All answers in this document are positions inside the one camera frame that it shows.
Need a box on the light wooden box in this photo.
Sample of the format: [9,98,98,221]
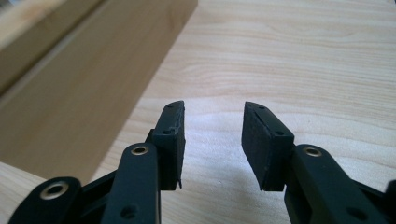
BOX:
[0,0,199,185]

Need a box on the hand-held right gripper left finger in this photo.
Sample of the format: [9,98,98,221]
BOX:
[145,100,187,191]

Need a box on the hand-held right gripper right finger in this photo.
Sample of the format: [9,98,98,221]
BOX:
[241,101,295,192]

